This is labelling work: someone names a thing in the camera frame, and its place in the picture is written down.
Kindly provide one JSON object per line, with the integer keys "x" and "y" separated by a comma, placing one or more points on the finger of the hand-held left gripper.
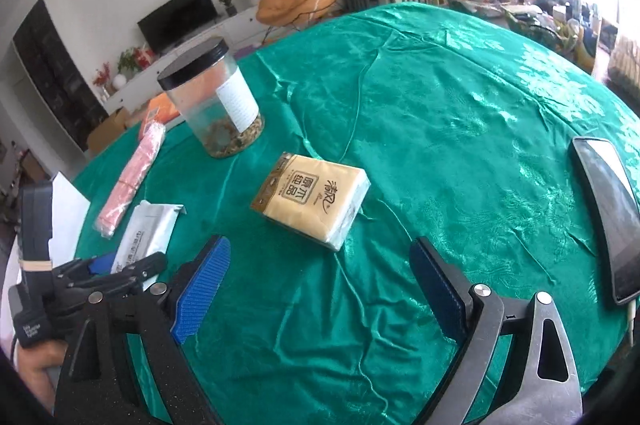
{"x": 100, "y": 264}
{"x": 142, "y": 267}

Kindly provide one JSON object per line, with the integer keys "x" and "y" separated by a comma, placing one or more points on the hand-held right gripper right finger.
{"x": 440, "y": 300}

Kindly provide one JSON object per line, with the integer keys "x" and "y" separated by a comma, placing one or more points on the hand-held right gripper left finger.
{"x": 200, "y": 285}

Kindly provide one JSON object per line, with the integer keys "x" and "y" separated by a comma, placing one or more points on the silver packet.
{"x": 145, "y": 230}

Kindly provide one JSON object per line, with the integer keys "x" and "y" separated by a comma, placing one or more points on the white box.
{"x": 67, "y": 205}

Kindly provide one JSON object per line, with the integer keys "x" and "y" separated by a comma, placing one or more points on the tan tissue packet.
{"x": 310, "y": 200}

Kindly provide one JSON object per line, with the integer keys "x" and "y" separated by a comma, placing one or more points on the person's left hand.
{"x": 40, "y": 367}

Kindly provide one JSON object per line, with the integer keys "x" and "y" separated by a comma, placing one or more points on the pink plastic bundle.
{"x": 130, "y": 180}

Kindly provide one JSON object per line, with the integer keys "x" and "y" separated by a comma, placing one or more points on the cardboard box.
{"x": 107, "y": 132}

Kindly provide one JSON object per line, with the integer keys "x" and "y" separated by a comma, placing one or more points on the orange book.
{"x": 162, "y": 110}

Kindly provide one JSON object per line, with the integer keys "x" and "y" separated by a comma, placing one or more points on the red flowers in vase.
{"x": 102, "y": 77}

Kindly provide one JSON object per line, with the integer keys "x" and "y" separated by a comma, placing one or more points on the white sphere ornament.
{"x": 118, "y": 81}

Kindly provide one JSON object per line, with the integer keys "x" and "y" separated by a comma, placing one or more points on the clear jar with black lid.
{"x": 210, "y": 105}

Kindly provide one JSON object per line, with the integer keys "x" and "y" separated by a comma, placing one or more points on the black smartphone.
{"x": 610, "y": 215}

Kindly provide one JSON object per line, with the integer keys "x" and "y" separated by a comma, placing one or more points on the green plant with red flowers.
{"x": 134, "y": 60}

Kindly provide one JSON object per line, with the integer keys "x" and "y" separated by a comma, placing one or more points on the green tablecloth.
{"x": 400, "y": 105}

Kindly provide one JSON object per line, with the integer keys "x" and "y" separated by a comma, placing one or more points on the black television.
{"x": 177, "y": 17}

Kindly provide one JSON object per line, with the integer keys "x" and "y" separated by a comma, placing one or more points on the white television cabinet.
{"x": 240, "y": 27}

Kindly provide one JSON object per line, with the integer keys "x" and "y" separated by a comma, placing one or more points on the small potted green plant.
{"x": 228, "y": 4}

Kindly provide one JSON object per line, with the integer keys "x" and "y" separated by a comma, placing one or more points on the pile of assorted goods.
{"x": 550, "y": 15}

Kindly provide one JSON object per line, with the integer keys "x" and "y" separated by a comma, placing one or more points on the dark wall cabinet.
{"x": 55, "y": 75}

